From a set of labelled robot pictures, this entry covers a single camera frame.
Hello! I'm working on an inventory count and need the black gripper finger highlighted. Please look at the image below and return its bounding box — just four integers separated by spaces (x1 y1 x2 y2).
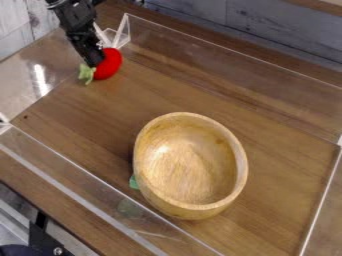
71 32 104 67

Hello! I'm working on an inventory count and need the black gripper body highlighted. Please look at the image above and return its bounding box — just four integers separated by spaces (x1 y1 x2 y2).
52 1 96 36

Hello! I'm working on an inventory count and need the red plush strawberry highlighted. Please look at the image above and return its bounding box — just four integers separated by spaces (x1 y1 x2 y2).
79 48 123 85

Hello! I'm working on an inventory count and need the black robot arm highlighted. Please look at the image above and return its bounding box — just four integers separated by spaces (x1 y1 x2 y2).
46 0 106 67

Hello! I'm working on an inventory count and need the green object behind bowl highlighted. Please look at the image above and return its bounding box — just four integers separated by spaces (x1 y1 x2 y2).
130 175 139 190

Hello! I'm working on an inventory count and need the wooden bowl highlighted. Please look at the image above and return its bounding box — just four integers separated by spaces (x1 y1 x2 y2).
132 112 249 220

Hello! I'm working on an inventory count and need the black clamp with screw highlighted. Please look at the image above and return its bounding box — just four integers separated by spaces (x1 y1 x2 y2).
28 223 75 256

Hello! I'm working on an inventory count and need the clear acrylic barrier wall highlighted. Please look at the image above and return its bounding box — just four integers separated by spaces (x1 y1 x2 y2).
0 14 342 256

